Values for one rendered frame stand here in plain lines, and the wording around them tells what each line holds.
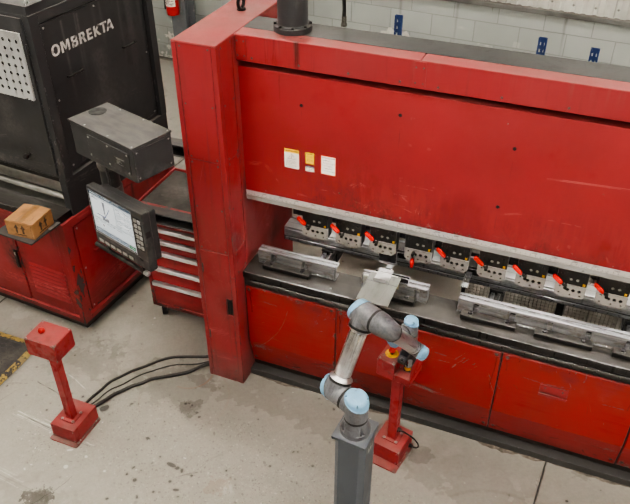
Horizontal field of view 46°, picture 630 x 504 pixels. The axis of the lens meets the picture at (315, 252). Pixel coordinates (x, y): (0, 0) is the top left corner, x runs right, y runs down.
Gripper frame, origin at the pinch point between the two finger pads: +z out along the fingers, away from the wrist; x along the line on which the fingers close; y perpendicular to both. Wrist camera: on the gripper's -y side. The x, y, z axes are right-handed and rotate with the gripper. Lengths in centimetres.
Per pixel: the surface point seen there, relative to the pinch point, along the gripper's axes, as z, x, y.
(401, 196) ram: -79, 26, 40
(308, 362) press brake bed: 50, 73, 12
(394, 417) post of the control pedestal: 41.6, 4.0, -4.8
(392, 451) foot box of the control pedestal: 61, 0, -14
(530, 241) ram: -67, -41, 51
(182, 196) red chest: -21, 187, 43
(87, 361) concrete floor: 70, 216, -47
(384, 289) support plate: -24.8, 26.9, 24.7
